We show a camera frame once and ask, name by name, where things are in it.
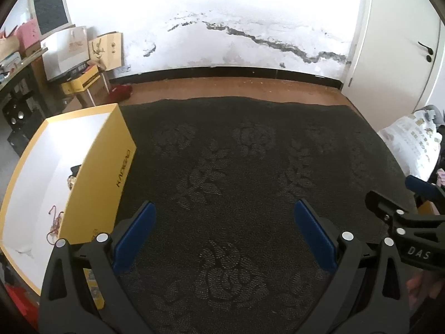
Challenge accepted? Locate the white door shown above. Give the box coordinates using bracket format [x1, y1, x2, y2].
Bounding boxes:
[342, 0, 445, 119]

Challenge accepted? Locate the old white monitor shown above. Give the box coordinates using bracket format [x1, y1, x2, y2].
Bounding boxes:
[27, 0, 74, 39]

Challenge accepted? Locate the red string necklace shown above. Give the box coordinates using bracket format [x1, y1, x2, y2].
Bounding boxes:
[45, 205, 65, 245]

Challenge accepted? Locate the brown paper bag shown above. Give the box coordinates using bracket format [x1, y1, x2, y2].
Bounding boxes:
[87, 31, 125, 72]

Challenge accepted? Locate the black door handle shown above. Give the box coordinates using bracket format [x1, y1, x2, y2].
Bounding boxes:
[417, 41, 435, 63]

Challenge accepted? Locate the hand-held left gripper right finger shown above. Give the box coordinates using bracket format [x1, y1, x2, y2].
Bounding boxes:
[293, 198, 411, 334]

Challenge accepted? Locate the yellow box with white inside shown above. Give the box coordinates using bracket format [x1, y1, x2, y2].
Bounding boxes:
[0, 103, 137, 311]

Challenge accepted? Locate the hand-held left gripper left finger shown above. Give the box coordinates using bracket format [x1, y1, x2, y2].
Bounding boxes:
[40, 200, 157, 334]

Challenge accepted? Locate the black framed desk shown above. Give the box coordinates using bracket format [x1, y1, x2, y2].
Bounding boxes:
[0, 46, 50, 93]

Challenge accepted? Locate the white paper bag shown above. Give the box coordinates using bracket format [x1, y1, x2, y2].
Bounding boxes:
[41, 26, 90, 82]

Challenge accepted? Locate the person's right hand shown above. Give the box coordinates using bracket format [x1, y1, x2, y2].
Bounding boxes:
[407, 271, 445, 301]

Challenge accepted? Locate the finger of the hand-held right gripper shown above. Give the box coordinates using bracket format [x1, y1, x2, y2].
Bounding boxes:
[405, 175, 445, 204]
[364, 190, 445, 238]

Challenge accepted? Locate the pink box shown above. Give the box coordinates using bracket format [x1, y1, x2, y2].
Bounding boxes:
[16, 19, 42, 57]

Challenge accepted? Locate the flat yellow box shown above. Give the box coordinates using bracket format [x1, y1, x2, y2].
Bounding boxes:
[60, 64, 102, 95]

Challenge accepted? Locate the white printed pillow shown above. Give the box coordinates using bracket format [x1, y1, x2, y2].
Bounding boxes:
[377, 104, 445, 183]

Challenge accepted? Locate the black speaker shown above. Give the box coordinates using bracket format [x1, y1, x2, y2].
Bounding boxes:
[2, 92, 46, 137]

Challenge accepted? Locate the beige bag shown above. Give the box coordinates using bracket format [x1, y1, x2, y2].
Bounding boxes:
[0, 28, 21, 63]

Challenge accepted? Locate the black box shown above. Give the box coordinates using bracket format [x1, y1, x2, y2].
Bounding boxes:
[6, 125, 36, 156]

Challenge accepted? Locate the brown cardboard box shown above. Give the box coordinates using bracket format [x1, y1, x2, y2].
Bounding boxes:
[65, 90, 96, 112]

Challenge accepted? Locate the red plastic object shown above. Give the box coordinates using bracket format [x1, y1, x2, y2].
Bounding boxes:
[3, 281, 39, 332]

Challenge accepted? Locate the dark floral mat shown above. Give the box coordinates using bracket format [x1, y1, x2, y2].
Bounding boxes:
[103, 95, 418, 334]

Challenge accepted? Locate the red cloth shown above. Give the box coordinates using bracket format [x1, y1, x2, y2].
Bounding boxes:
[108, 84, 134, 102]

